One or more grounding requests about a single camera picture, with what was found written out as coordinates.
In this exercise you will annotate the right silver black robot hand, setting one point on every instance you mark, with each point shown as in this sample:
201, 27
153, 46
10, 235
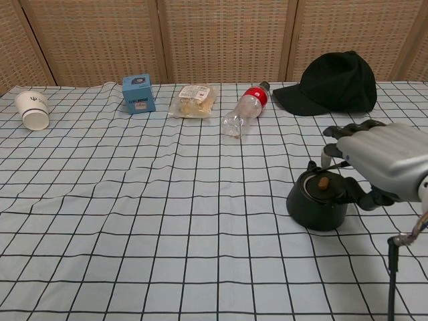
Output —
391, 157

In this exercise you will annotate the black cast iron teapot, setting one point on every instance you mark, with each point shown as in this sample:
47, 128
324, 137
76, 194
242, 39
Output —
312, 214

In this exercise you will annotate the black round lid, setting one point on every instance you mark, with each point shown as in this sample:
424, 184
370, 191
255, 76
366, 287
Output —
314, 190

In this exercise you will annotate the black baseball cap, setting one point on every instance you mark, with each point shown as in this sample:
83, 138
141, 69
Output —
334, 87

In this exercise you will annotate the light blue checkered tablecloth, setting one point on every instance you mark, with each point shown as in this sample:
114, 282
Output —
167, 250

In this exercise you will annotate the clear packet of snacks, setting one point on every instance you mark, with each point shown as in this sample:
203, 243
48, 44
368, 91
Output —
194, 103

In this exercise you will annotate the white paper cup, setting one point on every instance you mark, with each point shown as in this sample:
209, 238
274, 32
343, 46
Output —
30, 106

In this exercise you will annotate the small blue cardboard box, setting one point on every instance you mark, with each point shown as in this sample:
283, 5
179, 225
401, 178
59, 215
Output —
138, 95

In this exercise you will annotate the woven wooden folding screen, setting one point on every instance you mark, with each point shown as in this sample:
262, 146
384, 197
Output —
227, 40

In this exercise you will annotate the empty red-label plastic bottle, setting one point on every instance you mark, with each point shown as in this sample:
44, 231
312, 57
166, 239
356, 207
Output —
245, 108

